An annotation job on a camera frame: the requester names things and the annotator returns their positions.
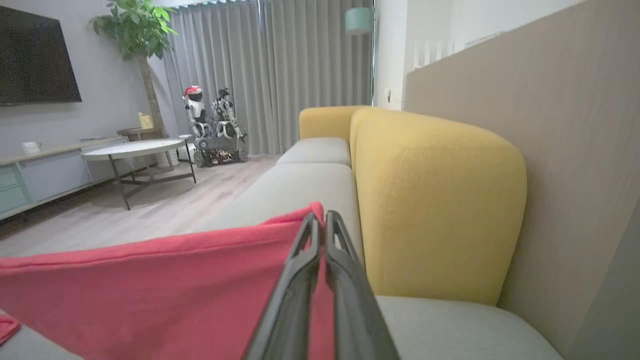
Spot medium grey sofa seat cushion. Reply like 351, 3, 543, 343
195, 162, 365, 263

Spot white robot with santa hat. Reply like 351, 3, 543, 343
182, 85, 208, 140

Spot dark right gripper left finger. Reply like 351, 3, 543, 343
242, 212, 322, 360

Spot white ribbed pot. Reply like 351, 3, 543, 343
155, 149, 180, 168

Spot wooden side table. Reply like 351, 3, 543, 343
116, 127, 168, 168

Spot grey curtains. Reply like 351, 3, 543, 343
150, 0, 373, 156

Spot large grey sofa seat cushion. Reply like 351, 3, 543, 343
0, 295, 563, 360

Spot grey television cabinet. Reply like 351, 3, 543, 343
0, 137, 131, 221

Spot yellow sofa backrest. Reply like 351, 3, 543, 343
349, 107, 527, 307

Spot white slatted rail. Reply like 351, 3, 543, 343
414, 32, 501, 68

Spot small grey sofa seat cushion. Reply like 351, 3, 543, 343
276, 137, 352, 167

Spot green potted tree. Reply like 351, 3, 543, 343
89, 0, 179, 138

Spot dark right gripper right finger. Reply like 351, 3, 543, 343
325, 210, 401, 360

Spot small white box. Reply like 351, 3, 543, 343
177, 134, 196, 163

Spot black wall television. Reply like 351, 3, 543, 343
0, 5, 82, 107

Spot red shirt with white trim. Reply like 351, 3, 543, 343
0, 201, 335, 360

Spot round white coffee table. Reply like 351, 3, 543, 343
81, 138, 198, 211

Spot yellow sofa armrest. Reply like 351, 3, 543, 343
299, 105, 371, 146

